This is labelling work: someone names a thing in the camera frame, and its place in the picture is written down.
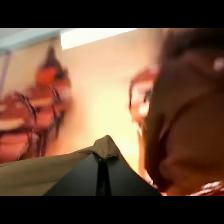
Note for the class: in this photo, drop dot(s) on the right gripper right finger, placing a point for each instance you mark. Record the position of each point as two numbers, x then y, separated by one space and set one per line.
128 181

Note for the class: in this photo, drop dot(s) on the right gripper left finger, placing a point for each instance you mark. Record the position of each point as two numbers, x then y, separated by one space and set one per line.
81 180

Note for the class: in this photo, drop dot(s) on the khaki garment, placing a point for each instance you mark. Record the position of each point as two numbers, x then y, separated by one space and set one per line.
36 173

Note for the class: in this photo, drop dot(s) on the brown garment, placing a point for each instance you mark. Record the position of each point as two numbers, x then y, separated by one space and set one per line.
190 126

